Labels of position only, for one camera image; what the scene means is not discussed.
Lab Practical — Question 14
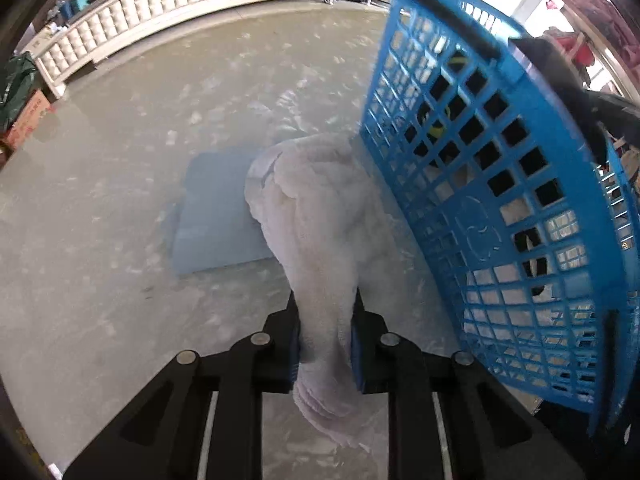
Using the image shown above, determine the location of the pink clothes pile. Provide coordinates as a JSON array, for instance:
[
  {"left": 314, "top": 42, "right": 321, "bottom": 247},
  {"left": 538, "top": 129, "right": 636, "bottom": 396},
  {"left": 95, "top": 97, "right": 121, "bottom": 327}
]
[{"left": 541, "top": 0, "right": 637, "bottom": 43}]

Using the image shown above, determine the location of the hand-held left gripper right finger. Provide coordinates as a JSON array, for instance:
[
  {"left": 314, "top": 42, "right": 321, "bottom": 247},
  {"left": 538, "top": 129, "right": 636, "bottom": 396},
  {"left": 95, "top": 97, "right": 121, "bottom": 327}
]
[{"left": 351, "top": 292, "right": 587, "bottom": 480}]

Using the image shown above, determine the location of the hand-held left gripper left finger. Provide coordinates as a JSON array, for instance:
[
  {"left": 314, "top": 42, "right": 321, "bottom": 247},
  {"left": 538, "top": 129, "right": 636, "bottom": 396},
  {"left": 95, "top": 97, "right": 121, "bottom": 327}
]
[{"left": 62, "top": 292, "right": 302, "bottom": 480}]

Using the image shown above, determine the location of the printed cardboard box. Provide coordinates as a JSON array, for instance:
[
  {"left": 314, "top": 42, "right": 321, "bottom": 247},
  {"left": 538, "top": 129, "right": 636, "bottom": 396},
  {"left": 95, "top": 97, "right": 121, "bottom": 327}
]
[{"left": 2, "top": 89, "right": 57, "bottom": 152}]

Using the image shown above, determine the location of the black plush toy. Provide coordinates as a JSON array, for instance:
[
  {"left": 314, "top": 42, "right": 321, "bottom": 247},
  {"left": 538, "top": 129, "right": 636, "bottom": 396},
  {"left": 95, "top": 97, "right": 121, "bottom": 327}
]
[{"left": 416, "top": 50, "right": 551, "bottom": 301}]

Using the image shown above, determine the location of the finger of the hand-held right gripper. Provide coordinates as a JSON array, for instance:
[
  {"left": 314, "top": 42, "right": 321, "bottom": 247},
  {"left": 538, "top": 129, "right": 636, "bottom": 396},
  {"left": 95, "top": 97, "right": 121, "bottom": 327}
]
[{"left": 509, "top": 35, "right": 615, "bottom": 165}]

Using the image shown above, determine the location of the white tufted television cabinet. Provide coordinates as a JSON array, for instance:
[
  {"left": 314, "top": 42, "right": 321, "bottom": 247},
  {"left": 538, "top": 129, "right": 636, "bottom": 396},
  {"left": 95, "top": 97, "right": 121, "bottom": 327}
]
[{"left": 22, "top": 0, "right": 332, "bottom": 99}]

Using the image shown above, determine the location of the white fluffy towel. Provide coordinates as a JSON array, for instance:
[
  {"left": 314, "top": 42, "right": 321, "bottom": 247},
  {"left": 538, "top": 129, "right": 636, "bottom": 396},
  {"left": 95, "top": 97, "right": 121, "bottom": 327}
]
[{"left": 244, "top": 132, "right": 397, "bottom": 452}]

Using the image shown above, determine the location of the blue plastic basket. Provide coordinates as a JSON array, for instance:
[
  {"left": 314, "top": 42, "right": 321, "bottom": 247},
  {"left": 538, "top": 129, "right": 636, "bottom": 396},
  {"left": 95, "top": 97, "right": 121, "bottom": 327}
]
[{"left": 359, "top": 0, "right": 640, "bottom": 436}]

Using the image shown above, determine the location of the light blue folded cloth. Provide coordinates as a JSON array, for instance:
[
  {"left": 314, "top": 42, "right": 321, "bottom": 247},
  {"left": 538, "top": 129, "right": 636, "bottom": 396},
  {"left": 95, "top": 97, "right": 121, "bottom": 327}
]
[{"left": 171, "top": 147, "right": 277, "bottom": 277}]

